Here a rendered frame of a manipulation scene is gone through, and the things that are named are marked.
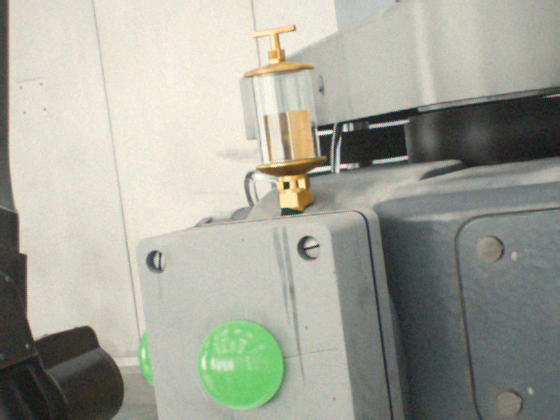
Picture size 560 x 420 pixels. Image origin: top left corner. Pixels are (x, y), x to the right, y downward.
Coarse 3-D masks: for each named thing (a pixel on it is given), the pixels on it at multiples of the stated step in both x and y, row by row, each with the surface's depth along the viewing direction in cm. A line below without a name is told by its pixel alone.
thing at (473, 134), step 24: (552, 96) 51; (432, 120) 52; (456, 120) 51; (480, 120) 50; (504, 120) 50; (528, 120) 50; (552, 120) 50; (408, 144) 54; (432, 144) 52; (456, 144) 51; (480, 144) 51; (504, 144) 50; (528, 144) 50; (552, 144) 50
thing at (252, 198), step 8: (432, 112) 75; (336, 128) 72; (336, 136) 72; (336, 144) 72; (336, 152) 72; (336, 160) 72; (336, 168) 72; (248, 176) 55; (256, 176) 54; (264, 176) 54; (272, 176) 54; (248, 184) 56; (248, 192) 57; (248, 200) 57; (256, 200) 57
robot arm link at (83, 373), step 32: (0, 288) 68; (0, 320) 67; (0, 352) 67; (32, 352) 69; (64, 352) 74; (96, 352) 76; (64, 384) 72; (96, 384) 74; (64, 416) 72; (96, 416) 75
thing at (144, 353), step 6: (144, 336) 41; (144, 342) 41; (144, 348) 41; (144, 354) 41; (144, 360) 41; (144, 366) 41; (150, 366) 41; (144, 372) 41; (150, 372) 41; (150, 378) 41
